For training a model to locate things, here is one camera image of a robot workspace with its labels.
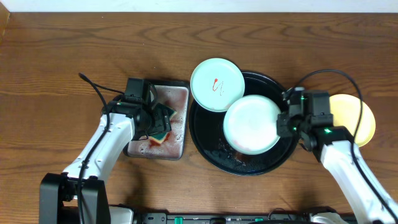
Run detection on green scrub sponge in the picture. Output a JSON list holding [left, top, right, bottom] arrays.
[[149, 103, 177, 144]]

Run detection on mint green plate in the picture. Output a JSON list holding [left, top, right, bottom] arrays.
[[223, 95, 281, 155], [190, 58, 245, 112]]

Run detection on yellow plate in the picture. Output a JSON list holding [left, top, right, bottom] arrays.
[[330, 94, 376, 147]]

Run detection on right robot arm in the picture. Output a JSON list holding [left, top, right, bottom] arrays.
[[277, 88, 397, 223]]

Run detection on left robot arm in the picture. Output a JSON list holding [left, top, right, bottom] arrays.
[[39, 90, 171, 223]]

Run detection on black rectangular soapy water tray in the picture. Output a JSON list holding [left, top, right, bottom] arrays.
[[123, 80, 190, 160]]

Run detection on round black serving tray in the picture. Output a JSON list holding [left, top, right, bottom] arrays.
[[189, 71, 298, 176]]

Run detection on left black cable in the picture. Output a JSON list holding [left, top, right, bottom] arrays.
[[76, 72, 127, 224]]

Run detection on black cable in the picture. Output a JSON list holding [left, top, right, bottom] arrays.
[[76, 72, 127, 224], [290, 68, 398, 215]]

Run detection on right black cable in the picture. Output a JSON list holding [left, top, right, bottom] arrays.
[[290, 68, 398, 215]]

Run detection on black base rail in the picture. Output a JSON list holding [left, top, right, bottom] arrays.
[[108, 205, 355, 224]]

